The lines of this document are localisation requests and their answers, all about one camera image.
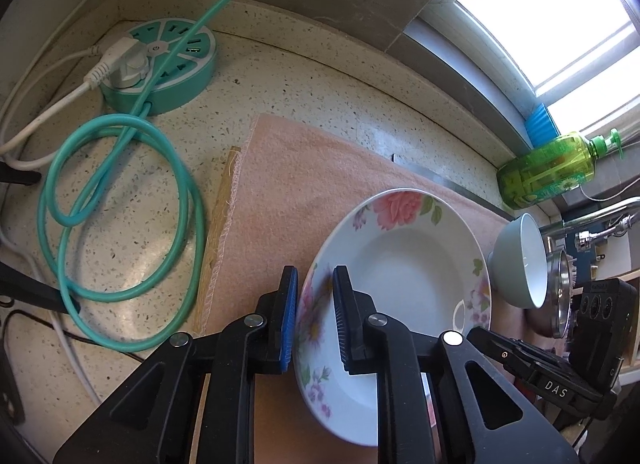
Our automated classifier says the white floral rimmed plate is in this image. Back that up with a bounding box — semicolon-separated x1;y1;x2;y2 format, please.
294;189;491;447

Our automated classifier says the chrome kitchen faucet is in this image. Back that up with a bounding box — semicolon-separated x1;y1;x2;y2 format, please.
540;196;640;253

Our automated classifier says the stainless steel bowl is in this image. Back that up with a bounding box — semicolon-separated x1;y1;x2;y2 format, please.
525;249;576;339

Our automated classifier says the pale green ceramic bowl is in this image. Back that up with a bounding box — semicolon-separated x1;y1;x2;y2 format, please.
488;213;548;309

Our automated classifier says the green dish soap bottle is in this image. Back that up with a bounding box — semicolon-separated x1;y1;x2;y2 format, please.
497;129;622;209

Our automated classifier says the blue ribbed cup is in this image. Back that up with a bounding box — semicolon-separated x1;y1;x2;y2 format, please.
525;104;560;149

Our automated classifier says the round teal power strip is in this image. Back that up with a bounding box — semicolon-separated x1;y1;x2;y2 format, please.
100;18;217;116

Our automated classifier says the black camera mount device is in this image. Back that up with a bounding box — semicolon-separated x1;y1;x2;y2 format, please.
468;279;639;430

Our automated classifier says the black cable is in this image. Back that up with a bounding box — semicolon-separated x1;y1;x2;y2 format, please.
0;309;147;364

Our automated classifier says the teal power cable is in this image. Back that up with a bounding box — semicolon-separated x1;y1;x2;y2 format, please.
37;0;302;354

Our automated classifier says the white plug with cable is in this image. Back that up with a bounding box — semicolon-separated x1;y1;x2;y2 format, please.
1;36;150;171

